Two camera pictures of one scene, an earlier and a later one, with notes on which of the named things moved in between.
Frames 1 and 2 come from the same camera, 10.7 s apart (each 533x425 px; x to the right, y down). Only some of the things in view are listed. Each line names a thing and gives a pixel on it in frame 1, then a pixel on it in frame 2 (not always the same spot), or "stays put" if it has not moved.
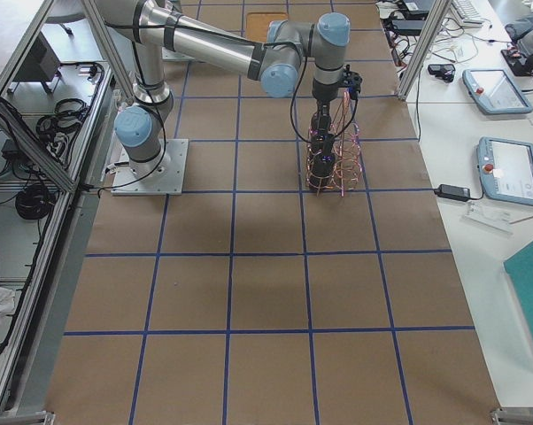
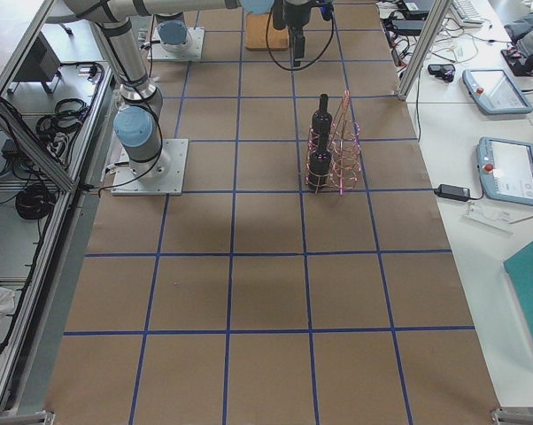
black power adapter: x=453 y=192 stays put
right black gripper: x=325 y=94 → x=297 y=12
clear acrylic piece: x=497 y=220 stays put
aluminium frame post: x=437 y=11 stays put
